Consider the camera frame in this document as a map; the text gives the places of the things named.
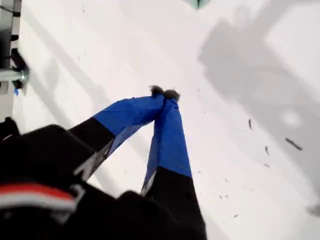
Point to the small blue tape piece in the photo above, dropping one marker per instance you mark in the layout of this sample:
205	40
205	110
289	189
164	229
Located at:
16	91

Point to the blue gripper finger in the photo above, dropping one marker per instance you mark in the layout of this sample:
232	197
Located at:
170	140
125	117

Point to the pale green T-shirt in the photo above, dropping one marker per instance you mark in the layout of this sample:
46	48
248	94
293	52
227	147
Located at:
198	2

